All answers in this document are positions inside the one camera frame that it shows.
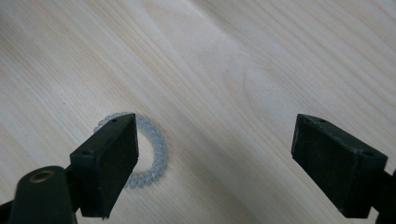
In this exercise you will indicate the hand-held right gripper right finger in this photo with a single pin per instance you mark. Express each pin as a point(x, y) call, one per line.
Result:
point(337, 169)

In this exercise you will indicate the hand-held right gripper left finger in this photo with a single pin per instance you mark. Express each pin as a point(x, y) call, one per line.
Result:
point(107, 165)

